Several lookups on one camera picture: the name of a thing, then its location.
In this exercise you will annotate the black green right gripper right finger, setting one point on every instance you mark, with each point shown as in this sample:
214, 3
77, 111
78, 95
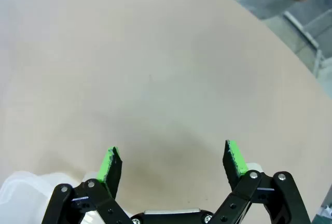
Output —
233, 167

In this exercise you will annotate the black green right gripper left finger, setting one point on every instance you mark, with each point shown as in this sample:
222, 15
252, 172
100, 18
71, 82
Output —
110, 172

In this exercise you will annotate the translucent plastic container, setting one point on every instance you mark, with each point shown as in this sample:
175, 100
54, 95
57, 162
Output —
23, 198

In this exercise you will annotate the metal frame bar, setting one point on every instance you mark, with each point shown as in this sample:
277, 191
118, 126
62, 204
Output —
308, 37

